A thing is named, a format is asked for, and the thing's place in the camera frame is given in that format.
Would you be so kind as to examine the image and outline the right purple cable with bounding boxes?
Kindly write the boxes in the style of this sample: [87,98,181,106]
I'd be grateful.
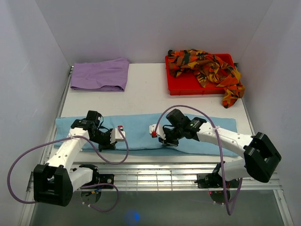
[154,105,243,216]

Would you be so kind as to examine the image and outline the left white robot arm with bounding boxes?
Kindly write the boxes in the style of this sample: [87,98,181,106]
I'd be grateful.
[33,111,118,206]

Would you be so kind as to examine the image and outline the aluminium rail frame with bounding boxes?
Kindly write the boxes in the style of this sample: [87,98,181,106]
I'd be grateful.
[19,61,294,226]

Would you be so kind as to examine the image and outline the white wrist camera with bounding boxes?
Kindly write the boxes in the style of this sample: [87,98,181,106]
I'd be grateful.
[111,126,126,144]
[149,124,166,140]

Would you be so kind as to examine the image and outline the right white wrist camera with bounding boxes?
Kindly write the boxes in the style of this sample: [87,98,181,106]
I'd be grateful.
[149,124,166,140]

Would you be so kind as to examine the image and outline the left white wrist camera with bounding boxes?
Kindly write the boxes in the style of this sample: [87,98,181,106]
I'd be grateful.
[111,126,126,144]

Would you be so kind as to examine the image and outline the orange camouflage trousers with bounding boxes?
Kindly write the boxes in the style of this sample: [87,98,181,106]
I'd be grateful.
[166,49,245,109]

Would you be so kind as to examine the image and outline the red plastic tray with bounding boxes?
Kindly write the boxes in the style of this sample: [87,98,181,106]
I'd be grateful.
[165,56,225,96]

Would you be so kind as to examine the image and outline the light blue trousers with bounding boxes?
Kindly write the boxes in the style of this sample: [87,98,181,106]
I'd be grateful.
[55,113,237,156]

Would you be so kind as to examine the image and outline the purple cable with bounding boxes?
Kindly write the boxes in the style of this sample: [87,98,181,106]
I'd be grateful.
[7,129,130,213]
[154,105,243,216]

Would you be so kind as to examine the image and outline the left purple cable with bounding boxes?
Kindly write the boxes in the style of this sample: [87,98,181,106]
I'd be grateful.
[7,129,130,213]

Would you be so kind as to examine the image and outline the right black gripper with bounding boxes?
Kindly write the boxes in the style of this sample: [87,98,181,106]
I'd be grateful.
[158,126,183,147]

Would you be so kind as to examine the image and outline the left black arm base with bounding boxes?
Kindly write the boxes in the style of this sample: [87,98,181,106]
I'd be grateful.
[80,174,114,204]

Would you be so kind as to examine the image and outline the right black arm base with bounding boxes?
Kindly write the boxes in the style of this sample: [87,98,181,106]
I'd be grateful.
[194,173,239,204]

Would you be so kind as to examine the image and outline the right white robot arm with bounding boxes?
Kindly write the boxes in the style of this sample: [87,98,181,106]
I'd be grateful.
[149,109,282,188]

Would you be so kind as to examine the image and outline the folded purple trousers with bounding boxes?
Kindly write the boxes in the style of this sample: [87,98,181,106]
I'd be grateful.
[70,57,130,92]

